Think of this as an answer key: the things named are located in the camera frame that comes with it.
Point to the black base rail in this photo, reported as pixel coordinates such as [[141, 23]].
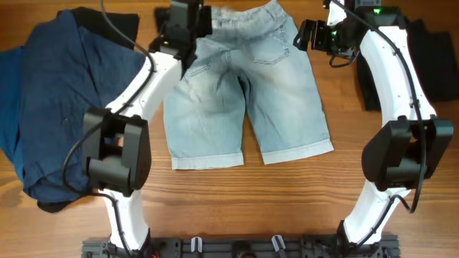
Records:
[[306, 247]]

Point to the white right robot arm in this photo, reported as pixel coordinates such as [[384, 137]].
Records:
[[407, 149]]

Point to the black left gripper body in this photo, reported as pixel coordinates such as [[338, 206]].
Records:
[[204, 25]]

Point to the dark blue shirt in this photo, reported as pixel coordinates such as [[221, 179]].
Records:
[[16, 127]]

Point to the black garment under shirt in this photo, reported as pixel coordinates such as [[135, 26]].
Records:
[[107, 25]]

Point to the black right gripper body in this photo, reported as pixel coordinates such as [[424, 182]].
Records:
[[330, 39]]

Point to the light denim shorts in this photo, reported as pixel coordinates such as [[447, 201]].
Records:
[[247, 69]]

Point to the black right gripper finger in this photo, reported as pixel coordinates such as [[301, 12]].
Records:
[[304, 32], [301, 42]]

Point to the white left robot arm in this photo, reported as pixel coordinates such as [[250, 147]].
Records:
[[116, 152]]

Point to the black folded garment right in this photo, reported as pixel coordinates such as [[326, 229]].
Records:
[[433, 56]]

